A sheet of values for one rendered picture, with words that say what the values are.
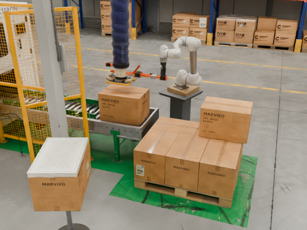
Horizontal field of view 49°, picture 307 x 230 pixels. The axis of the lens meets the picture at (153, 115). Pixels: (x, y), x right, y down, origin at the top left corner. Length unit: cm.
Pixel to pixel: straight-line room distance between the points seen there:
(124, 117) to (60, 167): 184
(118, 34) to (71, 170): 207
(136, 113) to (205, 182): 131
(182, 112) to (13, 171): 253
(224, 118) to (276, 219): 127
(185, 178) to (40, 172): 176
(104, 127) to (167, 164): 114
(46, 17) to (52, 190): 171
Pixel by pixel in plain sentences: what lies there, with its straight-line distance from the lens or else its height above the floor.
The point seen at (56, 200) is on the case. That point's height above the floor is 74.
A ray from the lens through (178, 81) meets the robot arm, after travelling 507.
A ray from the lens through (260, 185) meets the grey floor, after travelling 456.
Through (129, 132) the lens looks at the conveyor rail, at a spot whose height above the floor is 51.
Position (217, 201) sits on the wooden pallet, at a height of 2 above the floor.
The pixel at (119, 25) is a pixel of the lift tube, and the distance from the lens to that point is 434.
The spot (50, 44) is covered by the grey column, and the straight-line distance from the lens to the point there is 372.
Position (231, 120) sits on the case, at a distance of 418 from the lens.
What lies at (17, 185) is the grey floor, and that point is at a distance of 469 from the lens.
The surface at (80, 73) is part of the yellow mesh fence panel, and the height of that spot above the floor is 129.
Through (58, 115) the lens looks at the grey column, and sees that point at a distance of 395.
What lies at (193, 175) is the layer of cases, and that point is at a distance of 395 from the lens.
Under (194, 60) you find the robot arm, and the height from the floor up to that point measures 131.
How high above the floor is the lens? 261
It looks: 25 degrees down
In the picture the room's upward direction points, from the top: straight up
